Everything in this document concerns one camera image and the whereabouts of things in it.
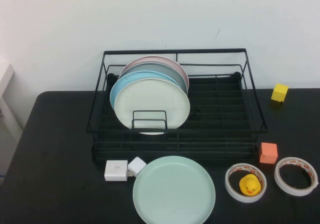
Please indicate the mint green plate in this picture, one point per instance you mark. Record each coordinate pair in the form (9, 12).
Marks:
(175, 191)

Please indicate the cream white plate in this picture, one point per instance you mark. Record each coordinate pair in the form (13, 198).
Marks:
(150, 99)

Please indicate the grey plate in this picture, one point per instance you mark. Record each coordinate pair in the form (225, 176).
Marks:
(162, 69)

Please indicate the blue plate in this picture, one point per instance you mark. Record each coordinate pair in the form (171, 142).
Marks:
(120, 89)

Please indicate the pink plate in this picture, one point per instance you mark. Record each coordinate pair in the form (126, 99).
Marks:
(160, 58)

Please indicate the small white foam block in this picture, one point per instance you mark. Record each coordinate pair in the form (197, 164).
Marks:
(137, 164)

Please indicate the white power adapter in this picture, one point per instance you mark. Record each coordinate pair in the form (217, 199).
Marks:
(115, 170)

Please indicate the white double-sided tape roll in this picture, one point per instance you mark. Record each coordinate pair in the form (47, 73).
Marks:
(230, 189)
(278, 181)

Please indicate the orange cube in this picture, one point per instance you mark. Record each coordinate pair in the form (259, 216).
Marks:
(268, 154)

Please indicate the yellow cube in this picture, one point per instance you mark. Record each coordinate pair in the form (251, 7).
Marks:
(279, 92)

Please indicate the yellow rubber duck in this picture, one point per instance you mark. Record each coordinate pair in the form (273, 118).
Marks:
(250, 185)

